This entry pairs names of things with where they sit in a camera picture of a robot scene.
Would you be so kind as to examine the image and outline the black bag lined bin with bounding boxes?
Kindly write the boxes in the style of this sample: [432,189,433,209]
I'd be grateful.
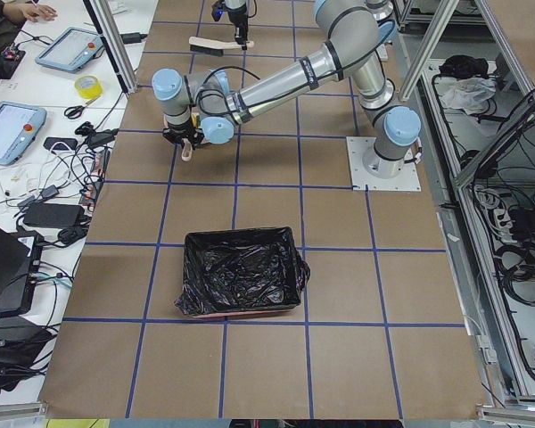
[175,226,310,318]

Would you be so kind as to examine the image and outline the lower blue teach pendant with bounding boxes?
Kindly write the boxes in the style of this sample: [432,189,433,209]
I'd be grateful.
[0,101,47,166]

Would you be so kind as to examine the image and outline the beige hand brush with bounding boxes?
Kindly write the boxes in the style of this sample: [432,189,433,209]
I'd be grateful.
[188,37,255,56]

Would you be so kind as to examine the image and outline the yellow tape roll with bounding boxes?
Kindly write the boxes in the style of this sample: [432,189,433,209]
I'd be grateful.
[74,75,103,100]

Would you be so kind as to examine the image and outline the white crumpled cloth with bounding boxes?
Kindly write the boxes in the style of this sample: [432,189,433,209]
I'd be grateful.
[440,78,497,115]

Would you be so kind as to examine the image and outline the aluminium frame post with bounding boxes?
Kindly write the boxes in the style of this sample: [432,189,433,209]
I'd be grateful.
[83,0,138,95]

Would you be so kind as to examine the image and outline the upper blue teach pendant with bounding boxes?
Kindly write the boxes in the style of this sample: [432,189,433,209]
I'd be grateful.
[35,27,103,72]

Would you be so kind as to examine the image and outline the black handled scissors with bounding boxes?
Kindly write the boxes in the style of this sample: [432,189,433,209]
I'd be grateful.
[63,98,96,119]

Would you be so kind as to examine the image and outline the person's hand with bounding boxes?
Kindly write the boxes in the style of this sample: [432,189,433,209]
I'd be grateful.
[19,4,58,22]

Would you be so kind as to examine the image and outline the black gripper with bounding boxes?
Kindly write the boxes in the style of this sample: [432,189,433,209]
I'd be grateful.
[162,125,203,146]
[232,16,249,43]

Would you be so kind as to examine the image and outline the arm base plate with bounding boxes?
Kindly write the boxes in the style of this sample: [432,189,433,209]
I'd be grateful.
[346,136,422,193]

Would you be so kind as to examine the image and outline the black power adapter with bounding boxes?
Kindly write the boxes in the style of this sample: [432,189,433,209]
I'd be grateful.
[22,203,85,228]

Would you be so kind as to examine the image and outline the black coiled cables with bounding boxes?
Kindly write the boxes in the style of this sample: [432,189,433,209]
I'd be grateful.
[494,243,535,309]

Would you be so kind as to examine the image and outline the beige plastic dustpan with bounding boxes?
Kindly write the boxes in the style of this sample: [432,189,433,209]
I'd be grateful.
[163,113,204,161]

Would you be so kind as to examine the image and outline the blue teach pendant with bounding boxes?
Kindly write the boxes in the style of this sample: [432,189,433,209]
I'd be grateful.
[0,101,47,166]
[35,27,103,72]

